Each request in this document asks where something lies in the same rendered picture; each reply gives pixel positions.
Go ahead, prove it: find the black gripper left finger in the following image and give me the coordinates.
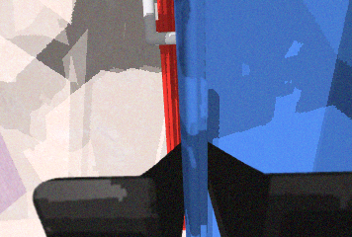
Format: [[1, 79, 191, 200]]
[[32, 142, 185, 237]]

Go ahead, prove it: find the red plastic tray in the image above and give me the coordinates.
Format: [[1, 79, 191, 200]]
[[156, 0, 181, 154]]

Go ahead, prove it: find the blue plastic tray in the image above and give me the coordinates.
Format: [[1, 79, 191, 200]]
[[174, 0, 352, 237]]

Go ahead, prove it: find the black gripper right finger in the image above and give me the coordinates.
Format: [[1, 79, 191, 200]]
[[208, 142, 352, 237]]

